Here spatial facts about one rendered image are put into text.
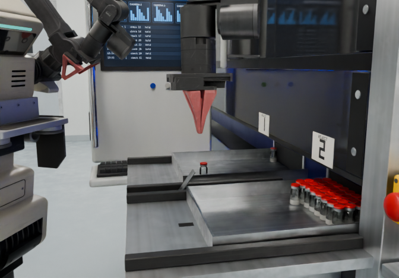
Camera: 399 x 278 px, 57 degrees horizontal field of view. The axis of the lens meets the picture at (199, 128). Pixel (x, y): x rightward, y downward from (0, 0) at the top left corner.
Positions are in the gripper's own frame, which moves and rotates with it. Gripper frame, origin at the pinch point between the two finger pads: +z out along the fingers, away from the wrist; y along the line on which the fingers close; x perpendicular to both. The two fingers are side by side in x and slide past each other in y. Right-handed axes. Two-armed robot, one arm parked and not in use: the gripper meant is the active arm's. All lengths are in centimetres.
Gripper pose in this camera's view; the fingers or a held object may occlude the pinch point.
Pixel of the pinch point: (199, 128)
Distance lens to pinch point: 61.8
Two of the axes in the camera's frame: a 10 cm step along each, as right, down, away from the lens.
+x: -1.7, -1.5, 9.7
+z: 0.1, 9.9, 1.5
